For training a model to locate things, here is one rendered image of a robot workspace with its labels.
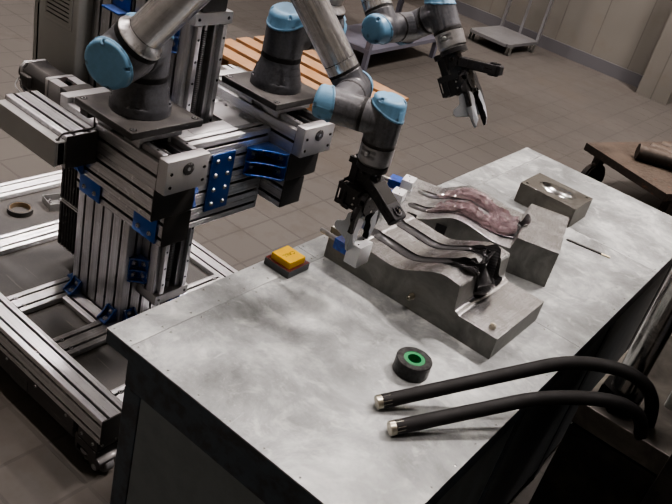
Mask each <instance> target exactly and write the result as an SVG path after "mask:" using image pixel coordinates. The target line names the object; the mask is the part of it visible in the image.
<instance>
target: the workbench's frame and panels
mask: <svg viewBox="0 0 672 504"><path fill-rule="evenodd" d="M671 269H672V259H671V260H670V261H669V262H668V263H667V264H666V265H665V266H664V267H663V268H662V269H661V270H660V271H659V272H658V273H657V274H656V275H655V276H654V277H653V278H652V279H651V280H650V281H649V282H648V283H647V284H646V285H645V286H644V287H643V288H642V289H641V290H640V291H639V292H638V293H637V294H636V295H635V296H634V297H633V298H632V299H631V300H630V301H629V302H628V303H627V304H626V305H625V306H624V307H623V308H622V309H621V310H620V311H619V312H618V313H617V314H616V315H615V316H614V317H613V318H612V319H611V320H610V321H609V322H608V323H607V324H606V325H604V326H603V327H602V328H601V329H600V330H599V331H598V332H597V333H596V334H595V335H594V336H593V337H592V338H591V339H590V340H589V341H588V342H587V343H586V344H585V345H584V346H583V347H582V348H581V349H580V350H579V351H578V352H577V353H576V354H575V355H574V356H589V357H597V358H604V359H609V360H613V361H618V360H619V359H620V357H621V356H622V355H623V354H624V353H625V352H626V351H627V350H628V348H629V347H630V346H631V344H632V342H633V340H634V339H635V337H636V335H637V333H638V331H639V329H640V327H641V325H642V324H643V322H644V320H645V318H646V316H647V314H648V312H649V310H650V309H651V307H652V305H653V303H654V301H655V299H656V297H657V296H658V294H659V292H660V290H661V288H662V286H663V284H664V282H665V281H666V279H667V277H668V275H669V273H670V271H671ZM106 343H107V344H109V345H110V346H111V347H112V348H113V349H115V350H116V351H117V352H118V353H120V354H121V355H122V356H123V357H124V358H126V359H127V360H128V363H127V371H126V379H125V388H124V396H123V404H122V412H121V420H120V428H119V436H118V443H117V451H116V459H115V467H114V475H113V483H112V491H111V499H110V504H322V503H320V502H319V501H318V500H317V499H315V498H314V497H313V496H312V495H310V494H309V493H308V492H307V491H305V490H304V489H303V488H302V487H301V486H299V485H298V484H297V483H296V482H294V481H293V480H292V479H291V478H289V477H288V476H287V475H286V474H285V473H283V472H282V471H281V470H280V469H278V468H277V467H276V466H275V465H273V464H272V463H271V462H270V461H269V460H267V459H266V458H265V457H264V456H262V455H261V454H260V453H259V452H257V451H256V450H255V449H254V448H252V447H251V446H250V445H249V444H248V443H246V442H245V441H244V440H243V439H241V438H240V437H239V436H238V435H236V434H235V433H234V432H233V431H232V430H230V429H229V428H228V427H227V426H225V425H224V424H223V423H222V422H220V421H219V420H218V419H217V418H216V417H214V416H213V415H212V414H211V413H209V412H208V411H207V410H206V409H204V408H203V407H202V406H201V405H199V404H198V403H197V402H196V401H195V400H193V399H192V398H191V397H190V396H188V395H187V394H186V393H185V392H183V391H182V390H181V389H180V388H179V387H177V386H176V385H175V384H174V383H172V382H171V381H170V380H169V379H167V378H166V377H165V376H164V375H163V374H161V373H160V372H159V371H158V370H156V369H155V368H154V367H153V366H151V365H150V364H149V363H148V362H146V361H145V360H144V359H143V358H142V357H140V356H139V355H138V354H137V353H135V352H134V351H133V350H132V349H130V348H129V347H128V346H127V345H126V344H124V343H123V342H122V341H121V340H119V339H118V338H117V337H116V336H114V335H113V334H112V333H111V332H110V331H108V330H107V337H106ZM605 374H606V373H601V372H595V371H585V370H565V371H558V372H557V373H556V374H555V375H554V376H553V377H552V378H551V379H550V380H549V381H548V382H547V383H546V384H545V385H544V386H543V387H542V388H541V389H540V390H539V391H551V390H581V391H591V390H592V389H593V388H594V387H595V386H596V385H597V383H598V382H599V381H600V380H601V379H602V378H603V377H604V376H605ZM578 407H579V405H548V406H537V407H529V408H523V409H520V410H519V411H518V412H517V413H516V414H515V415H514V416H513V417H512V418H511V419H510V420H509V421H508V422H507V423H506V424H505V425H504V426H503V427H502V428H501V429H500V430H499V431H498V432H497V433H496V434H495V435H494V436H493V437H492V438H491V439H490V440H489V441H488V442H487V443H486V444H485V445H484V446H483V447H482V448H481V449H480V450H479V451H478V452H477V453H476V454H475V455H474V456H473V457H472V458H471V459H470V460H469V461H468V462H467V463H466V464H465V465H464V466H463V467H462V468H461V469H460V470H459V471H458V472H457V473H456V474H455V475H454V476H453V477H452V478H451V479H450V480H449V481H448V482H447V483H446V484H445V485H444V486H443V487H442V488H441V489H440V490H439V491H438V492H437V493H436V494H435V495H434V496H433V497H432V498H431V499H430V500H429V501H428V502H427V503H426V504H508V503H509V501H510V500H511V499H512V498H513V497H514V496H515V494H516V493H517V492H518V491H519V490H520V489H521V487H522V486H523V485H524V484H525V483H526V482H527V480H529V481H532V480H534V478H535V476H536V475H537V474H538V472H539V471H540V469H541V467H542V465H543V463H544V461H545V459H546V458H547V457H548V456H549V455H550V454H551V452H552V451H553V450H554V449H555V448H556V446H557V445H558V444H559V443H560V442H561V440H562V438H563V436H564V434H565V432H566V430H567V428H568V426H569V424H570V423H571V422H572V419H573V417H574V415H575V413H576V411H577V409H578Z"/></svg>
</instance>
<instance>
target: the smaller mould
mask: <svg viewBox="0 0 672 504"><path fill-rule="evenodd" d="M592 200H593V198H591V197H589V196H587V195H585V194H582V193H580V192H578V191H576V190H574V189H572V188H570V187H568V186H566V185H564V184H562V183H560V182H558V181H556V180H554V179H552V178H550V177H548V176H546V175H544V174H542V173H538V174H536V175H534V176H532V177H530V178H528V179H526V180H524V181H522V182H521V183H520V186H519V188H518V191H517V194H516V196H515V199H514V201H516V202H518V203H520V204H522V205H523V206H525V207H527V208H528V207H529V206H530V205H531V204H534V205H537V206H540V207H542V208H545V209H548V210H550V211H553V212H556V213H558V214H561V215H564V216H567V217H569V221H568V224H567V228H569V227H570V226H572V225H573V224H575V223H576V222H578V221H579V220H581V219H582V218H584V217H585V215H586V213H587V211H588V209H589V206H590V204H591V202H592Z"/></svg>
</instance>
